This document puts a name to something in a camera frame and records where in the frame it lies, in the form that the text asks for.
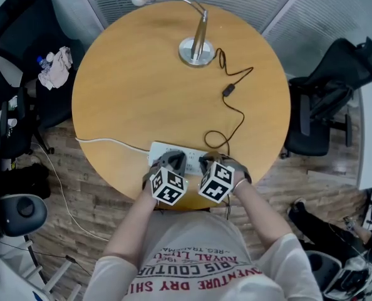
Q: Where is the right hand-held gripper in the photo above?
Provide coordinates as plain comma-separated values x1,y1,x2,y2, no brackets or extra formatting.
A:
198,151,235,204

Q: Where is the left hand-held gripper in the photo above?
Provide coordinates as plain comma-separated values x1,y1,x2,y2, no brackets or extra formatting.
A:
143,150,189,206

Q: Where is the white power strip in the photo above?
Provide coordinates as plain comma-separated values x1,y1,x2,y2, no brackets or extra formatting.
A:
147,140,212,177

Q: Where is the black lamp power cord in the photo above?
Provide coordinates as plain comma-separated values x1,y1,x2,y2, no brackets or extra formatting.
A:
203,47,254,169

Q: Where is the silver desk lamp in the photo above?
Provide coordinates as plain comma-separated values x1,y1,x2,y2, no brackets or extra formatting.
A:
131,0,217,68

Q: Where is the person's left forearm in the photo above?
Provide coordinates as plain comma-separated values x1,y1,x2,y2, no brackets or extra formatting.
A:
103,185,159,263

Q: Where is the person's right forearm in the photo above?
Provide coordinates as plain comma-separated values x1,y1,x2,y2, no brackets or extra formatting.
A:
232,180,296,251

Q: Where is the person's right hand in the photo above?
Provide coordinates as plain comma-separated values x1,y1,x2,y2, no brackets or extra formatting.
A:
222,156,253,189

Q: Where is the round wooden table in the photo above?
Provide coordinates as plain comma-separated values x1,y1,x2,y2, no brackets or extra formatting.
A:
71,0,292,212

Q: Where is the person's white printed t-shirt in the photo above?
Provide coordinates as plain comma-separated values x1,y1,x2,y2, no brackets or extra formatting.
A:
82,211,323,301

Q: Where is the black office chair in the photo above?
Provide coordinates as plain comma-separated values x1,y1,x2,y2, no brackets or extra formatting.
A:
0,0,87,155
0,54,36,171
281,36,372,160

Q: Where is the pale crumpled cloth pile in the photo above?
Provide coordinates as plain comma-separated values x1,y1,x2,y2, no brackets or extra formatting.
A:
38,46,74,90

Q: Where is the grey rounded device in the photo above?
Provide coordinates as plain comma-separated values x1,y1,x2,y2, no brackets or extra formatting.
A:
304,248,372,301
0,194,48,238

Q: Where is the clear water bottle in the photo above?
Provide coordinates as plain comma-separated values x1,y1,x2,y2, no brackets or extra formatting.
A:
36,56,54,75

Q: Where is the silver bracelet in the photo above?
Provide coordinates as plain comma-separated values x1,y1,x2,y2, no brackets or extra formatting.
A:
232,178,247,194

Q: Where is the white power strip cable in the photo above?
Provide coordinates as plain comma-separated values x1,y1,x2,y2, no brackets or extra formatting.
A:
75,136,151,155

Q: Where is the long white floor cable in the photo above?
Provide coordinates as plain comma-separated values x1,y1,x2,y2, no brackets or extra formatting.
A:
31,141,110,243

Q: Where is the white stand frame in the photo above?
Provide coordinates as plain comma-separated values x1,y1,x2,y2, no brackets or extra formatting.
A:
0,234,82,301

